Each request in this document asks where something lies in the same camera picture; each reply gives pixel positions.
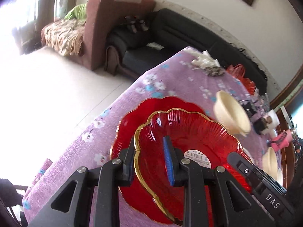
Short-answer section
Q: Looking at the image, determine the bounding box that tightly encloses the black tin can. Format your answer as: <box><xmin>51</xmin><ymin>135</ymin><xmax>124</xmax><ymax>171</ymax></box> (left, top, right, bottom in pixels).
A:
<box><xmin>240</xmin><ymin>100</ymin><xmax>257</xmax><ymax>118</ymax></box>

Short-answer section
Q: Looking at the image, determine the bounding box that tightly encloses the beige bowl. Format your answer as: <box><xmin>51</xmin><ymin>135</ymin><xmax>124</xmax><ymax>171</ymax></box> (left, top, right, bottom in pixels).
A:
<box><xmin>262</xmin><ymin>147</ymin><xmax>278</xmax><ymax>180</ymax></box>
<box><xmin>213</xmin><ymin>90</ymin><xmax>251</xmax><ymax>137</ymax></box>

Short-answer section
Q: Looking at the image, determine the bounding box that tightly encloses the wooden radiator cabinet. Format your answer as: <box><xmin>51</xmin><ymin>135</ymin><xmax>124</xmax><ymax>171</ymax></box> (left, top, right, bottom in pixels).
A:
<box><xmin>275</xmin><ymin>122</ymin><xmax>296</xmax><ymax>190</ymax></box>

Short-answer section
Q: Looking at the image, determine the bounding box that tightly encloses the red plastic bag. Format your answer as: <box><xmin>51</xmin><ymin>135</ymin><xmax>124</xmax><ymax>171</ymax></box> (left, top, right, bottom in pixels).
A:
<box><xmin>226</xmin><ymin>64</ymin><xmax>256</xmax><ymax>95</ymax></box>

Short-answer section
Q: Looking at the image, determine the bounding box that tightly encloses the pink knitted thermos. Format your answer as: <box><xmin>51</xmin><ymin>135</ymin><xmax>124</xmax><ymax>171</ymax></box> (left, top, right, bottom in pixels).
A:
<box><xmin>270</xmin><ymin>129</ymin><xmax>292</xmax><ymax>152</ymax></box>

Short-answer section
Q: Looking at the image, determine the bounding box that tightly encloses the patterned blanket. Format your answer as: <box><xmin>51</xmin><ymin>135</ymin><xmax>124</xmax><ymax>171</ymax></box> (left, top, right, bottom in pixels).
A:
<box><xmin>42</xmin><ymin>19</ymin><xmax>86</xmax><ymax>56</ymax></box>

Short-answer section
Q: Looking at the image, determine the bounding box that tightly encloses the black sofa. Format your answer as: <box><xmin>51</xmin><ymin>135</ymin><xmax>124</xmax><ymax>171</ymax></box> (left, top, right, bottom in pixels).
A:
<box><xmin>105</xmin><ymin>8</ymin><xmax>268</xmax><ymax>95</ymax></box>

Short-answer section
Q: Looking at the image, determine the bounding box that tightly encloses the green cushion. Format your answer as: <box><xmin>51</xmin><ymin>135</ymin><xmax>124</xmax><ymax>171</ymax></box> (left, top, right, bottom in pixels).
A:
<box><xmin>64</xmin><ymin>3</ymin><xmax>87</xmax><ymax>20</ymax></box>

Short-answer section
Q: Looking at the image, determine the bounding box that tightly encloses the purple floral tablecloth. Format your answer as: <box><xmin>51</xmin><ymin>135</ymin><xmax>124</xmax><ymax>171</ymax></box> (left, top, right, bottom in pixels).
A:
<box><xmin>21</xmin><ymin>46</ymin><xmax>283</xmax><ymax>227</ymax></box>

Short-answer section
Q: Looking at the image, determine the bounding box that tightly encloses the white plastic jar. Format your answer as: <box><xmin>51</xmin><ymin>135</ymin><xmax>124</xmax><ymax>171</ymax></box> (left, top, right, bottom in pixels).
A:
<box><xmin>264</xmin><ymin>110</ymin><xmax>280</xmax><ymax>134</ymax></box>

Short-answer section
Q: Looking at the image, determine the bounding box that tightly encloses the dark jar with cork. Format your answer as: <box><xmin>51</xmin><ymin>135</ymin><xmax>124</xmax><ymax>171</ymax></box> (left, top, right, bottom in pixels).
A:
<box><xmin>253</xmin><ymin>116</ymin><xmax>272</xmax><ymax>135</ymax></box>

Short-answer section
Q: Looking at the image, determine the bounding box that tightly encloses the maroon armchair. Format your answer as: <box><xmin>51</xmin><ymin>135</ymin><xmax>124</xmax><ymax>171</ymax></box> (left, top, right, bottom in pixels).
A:
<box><xmin>41</xmin><ymin>0</ymin><xmax>157</xmax><ymax>71</ymax></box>

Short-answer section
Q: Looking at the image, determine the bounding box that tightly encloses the large white bowl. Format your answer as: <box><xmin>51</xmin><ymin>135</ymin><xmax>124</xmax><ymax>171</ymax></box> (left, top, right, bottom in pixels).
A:
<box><xmin>276</xmin><ymin>168</ymin><xmax>283</xmax><ymax>186</ymax></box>

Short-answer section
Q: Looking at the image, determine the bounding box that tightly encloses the red glass plate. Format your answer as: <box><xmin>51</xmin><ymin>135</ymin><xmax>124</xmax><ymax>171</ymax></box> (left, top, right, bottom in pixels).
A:
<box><xmin>134</xmin><ymin>108</ymin><xmax>252</xmax><ymax>224</ymax></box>
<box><xmin>110</xmin><ymin>96</ymin><xmax>205</xmax><ymax>225</ymax></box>

